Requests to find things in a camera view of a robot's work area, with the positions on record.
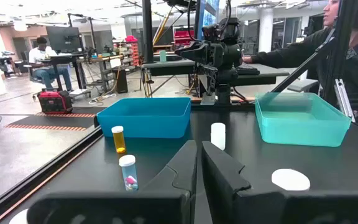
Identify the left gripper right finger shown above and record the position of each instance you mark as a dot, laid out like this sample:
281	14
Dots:
228	205

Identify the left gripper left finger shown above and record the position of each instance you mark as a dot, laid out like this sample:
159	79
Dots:
172	205

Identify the large white-capped pill bottle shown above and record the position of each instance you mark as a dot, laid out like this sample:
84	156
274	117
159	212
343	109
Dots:
291	180

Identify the small white pill bottle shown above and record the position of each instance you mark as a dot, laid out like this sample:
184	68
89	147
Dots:
218	133

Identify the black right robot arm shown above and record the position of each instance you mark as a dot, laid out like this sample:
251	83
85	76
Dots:
228	59

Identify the red parts bin rack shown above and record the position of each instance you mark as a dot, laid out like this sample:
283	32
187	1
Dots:
133	49

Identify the small orange pill bottle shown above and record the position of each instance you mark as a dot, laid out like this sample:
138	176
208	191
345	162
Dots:
119	141

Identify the blue plastic bin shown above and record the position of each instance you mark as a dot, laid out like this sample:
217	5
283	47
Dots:
145	119

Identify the teal plastic bin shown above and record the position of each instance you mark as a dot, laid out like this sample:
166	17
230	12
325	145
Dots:
300	127

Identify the red storage crate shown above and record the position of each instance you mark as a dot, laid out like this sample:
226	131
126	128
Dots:
183	36

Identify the grey desk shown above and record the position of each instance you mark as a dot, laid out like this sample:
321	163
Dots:
172	67

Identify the blue display panel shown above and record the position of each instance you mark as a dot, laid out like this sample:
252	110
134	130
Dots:
208	17

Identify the small teal box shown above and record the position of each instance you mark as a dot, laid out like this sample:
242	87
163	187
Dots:
163	56

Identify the black round pole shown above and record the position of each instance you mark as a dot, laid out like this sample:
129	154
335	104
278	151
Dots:
147	31

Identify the person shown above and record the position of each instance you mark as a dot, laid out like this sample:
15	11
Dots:
42	57
278	56

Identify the black computer monitor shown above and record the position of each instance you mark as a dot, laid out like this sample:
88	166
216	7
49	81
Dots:
63	39

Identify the black mat orange striped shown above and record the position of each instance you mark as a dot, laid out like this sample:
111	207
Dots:
57	119

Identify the silver aluminium strut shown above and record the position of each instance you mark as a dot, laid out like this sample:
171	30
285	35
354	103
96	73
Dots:
344	99

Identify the red black portable generator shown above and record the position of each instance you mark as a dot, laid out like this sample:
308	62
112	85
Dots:
54	101

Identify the black diagonal frame strut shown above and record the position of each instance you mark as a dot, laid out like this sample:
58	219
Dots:
303	60

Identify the black vertical frame post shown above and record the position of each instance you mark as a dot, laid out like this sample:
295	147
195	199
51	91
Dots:
342	31

